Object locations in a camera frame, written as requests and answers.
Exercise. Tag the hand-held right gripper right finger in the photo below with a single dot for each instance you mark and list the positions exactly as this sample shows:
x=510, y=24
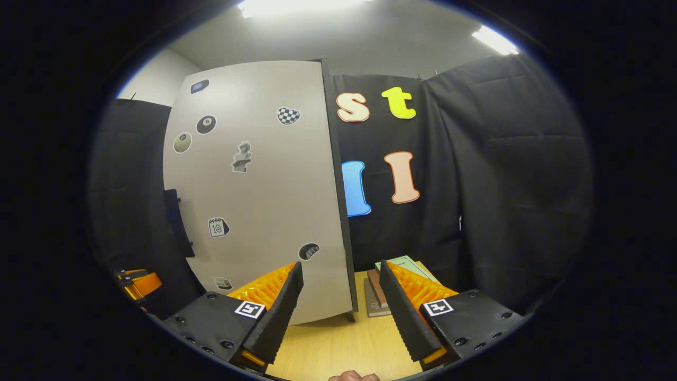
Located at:
x=404, y=317

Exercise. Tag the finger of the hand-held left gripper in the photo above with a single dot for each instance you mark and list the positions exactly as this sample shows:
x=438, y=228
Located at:
x=143, y=283

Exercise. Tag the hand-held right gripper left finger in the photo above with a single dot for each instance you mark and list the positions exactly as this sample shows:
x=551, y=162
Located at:
x=280, y=317

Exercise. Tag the white cabinet door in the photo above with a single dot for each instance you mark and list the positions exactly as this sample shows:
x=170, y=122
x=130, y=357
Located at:
x=275, y=201

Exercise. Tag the grey book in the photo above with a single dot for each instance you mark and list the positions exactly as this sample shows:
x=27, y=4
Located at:
x=370, y=308

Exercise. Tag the brown book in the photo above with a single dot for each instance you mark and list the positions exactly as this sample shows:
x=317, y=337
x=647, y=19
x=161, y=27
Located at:
x=376, y=288

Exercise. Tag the green booklet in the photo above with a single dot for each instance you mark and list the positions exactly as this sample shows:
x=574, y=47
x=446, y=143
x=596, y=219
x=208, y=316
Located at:
x=410, y=262

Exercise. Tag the black backdrop cloth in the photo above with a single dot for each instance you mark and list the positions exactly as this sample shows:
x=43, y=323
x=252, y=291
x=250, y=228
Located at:
x=502, y=185

